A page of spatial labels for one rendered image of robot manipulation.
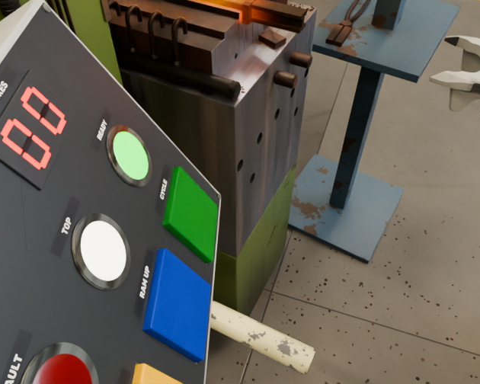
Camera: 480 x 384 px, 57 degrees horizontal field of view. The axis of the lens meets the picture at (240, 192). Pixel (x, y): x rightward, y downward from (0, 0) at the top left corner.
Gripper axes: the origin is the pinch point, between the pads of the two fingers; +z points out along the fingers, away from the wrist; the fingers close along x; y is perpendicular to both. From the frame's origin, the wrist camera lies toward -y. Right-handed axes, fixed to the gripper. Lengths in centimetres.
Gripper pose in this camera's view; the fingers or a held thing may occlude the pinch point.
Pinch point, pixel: (442, 53)
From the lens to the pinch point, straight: 76.0
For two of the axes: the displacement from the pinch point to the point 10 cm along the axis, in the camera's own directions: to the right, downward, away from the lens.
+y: 0.0, 6.6, 7.5
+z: -8.9, -3.4, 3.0
